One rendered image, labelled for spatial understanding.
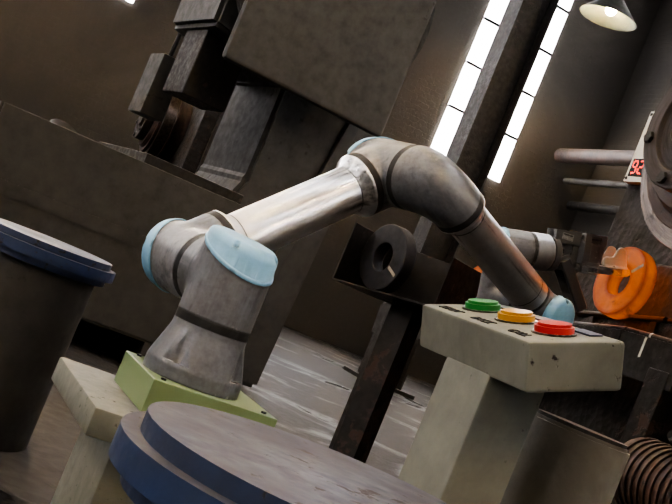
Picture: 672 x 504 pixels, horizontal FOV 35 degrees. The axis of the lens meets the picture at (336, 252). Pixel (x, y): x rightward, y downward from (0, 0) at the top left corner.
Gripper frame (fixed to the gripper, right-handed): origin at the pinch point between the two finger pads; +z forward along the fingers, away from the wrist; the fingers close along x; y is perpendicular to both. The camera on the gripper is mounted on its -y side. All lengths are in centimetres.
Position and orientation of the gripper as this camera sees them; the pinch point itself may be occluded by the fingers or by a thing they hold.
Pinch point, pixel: (627, 274)
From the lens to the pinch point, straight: 233.3
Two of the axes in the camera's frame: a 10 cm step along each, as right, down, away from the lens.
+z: 9.2, 1.2, 3.6
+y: 1.5, -9.9, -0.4
